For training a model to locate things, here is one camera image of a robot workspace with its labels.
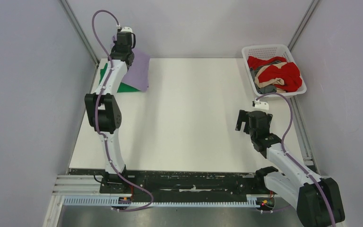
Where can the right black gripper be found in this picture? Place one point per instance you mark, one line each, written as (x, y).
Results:
(243, 117)

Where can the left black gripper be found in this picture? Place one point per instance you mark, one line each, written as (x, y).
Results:
(115, 42)

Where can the purple t shirt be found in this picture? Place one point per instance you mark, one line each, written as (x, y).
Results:
(137, 75)

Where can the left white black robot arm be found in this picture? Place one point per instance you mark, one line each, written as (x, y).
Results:
(104, 114)

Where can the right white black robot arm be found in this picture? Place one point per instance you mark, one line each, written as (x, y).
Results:
(316, 200)

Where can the grey t shirt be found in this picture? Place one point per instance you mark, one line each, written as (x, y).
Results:
(267, 88)

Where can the folded green t shirt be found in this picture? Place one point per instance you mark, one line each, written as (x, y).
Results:
(122, 87)

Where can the beige t shirt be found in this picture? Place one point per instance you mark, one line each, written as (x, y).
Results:
(271, 75)

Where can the red t shirt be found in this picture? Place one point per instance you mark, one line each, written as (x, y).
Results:
(290, 72)

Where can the white plastic laundry basket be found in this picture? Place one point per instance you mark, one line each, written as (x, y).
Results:
(266, 52)

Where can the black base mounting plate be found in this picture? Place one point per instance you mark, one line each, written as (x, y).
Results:
(184, 187)

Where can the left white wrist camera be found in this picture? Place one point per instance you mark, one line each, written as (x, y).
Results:
(124, 29)

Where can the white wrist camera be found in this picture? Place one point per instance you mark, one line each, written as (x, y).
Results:
(124, 29)
(260, 105)

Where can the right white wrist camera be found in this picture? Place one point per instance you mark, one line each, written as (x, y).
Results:
(260, 105)

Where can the white slotted cable duct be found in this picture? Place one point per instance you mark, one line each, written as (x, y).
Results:
(115, 201)

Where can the aluminium frame rails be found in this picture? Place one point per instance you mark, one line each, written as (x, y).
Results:
(87, 182)

